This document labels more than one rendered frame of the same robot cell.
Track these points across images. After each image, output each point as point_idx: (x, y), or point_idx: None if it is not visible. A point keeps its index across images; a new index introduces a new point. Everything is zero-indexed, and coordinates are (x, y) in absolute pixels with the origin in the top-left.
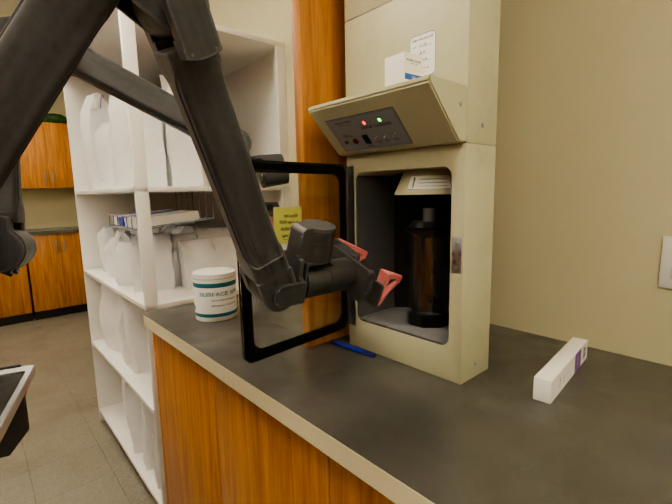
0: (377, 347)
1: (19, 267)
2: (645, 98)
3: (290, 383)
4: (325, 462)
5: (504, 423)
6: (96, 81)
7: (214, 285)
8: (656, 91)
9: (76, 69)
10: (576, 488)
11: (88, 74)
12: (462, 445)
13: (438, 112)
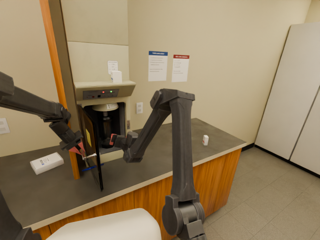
0: (101, 161)
1: None
2: (130, 72)
3: (106, 187)
4: (132, 193)
5: (149, 155)
6: (14, 104)
7: None
8: (132, 70)
9: (6, 100)
10: (169, 155)
11: (11, 101)
12: (154, 163)
13: (132, 90)
